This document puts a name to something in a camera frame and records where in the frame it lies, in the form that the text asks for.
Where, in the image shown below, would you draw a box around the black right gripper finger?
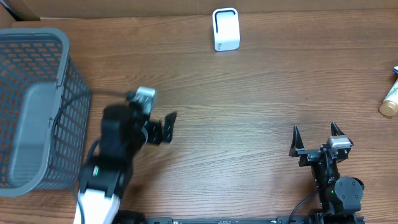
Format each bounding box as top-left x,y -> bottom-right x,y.
289,126 -> 305,157
330,121 -> 344,136

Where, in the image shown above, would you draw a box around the white green tissue pack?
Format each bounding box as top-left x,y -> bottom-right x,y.
379,80 -> 398,116

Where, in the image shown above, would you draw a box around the yellow snack bag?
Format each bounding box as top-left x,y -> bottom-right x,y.
393,66 -> 398,75

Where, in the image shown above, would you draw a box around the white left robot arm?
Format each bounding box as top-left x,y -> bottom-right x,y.
74,103 -> 177,224

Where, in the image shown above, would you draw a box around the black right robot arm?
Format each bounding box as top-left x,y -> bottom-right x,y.
289,122 -> 364,218

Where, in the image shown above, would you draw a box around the white barcode scanner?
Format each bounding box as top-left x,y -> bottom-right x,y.
212,7 -> 241,52

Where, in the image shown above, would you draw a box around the grey plastic mesh basket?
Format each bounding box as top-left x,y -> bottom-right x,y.
1,28 -> 91,197

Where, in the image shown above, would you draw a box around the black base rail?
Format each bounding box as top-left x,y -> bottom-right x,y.
112,210 -> 366,224

